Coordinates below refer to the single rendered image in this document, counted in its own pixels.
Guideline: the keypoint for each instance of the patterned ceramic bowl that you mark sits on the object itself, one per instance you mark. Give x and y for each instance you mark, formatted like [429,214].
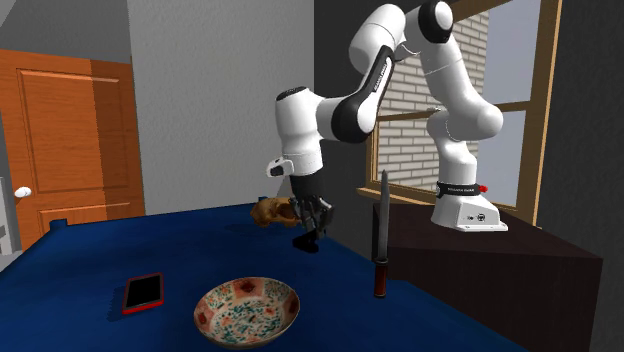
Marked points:
[246,314]

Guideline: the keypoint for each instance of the wooden framed window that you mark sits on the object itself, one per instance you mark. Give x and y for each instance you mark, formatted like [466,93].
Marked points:
[541,97]

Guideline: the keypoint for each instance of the blue bed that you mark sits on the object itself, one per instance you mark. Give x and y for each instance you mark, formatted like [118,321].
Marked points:
[195,253]

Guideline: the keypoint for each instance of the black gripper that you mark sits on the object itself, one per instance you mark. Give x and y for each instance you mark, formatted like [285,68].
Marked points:
[307,185]

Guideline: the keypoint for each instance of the brown skull figure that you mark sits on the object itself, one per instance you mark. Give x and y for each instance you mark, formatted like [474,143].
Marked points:
[270,213]

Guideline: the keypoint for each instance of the red phone with black screen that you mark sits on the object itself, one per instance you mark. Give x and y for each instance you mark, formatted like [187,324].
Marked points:
[143,293]

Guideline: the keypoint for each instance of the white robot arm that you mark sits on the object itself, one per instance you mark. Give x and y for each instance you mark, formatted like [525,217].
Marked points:
[453,97]

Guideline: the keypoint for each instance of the orange wooden door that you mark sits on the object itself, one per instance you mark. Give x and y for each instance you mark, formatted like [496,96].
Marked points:
[58,136]

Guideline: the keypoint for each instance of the dark robot stand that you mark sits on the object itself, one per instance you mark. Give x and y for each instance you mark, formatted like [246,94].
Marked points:
[487,282]

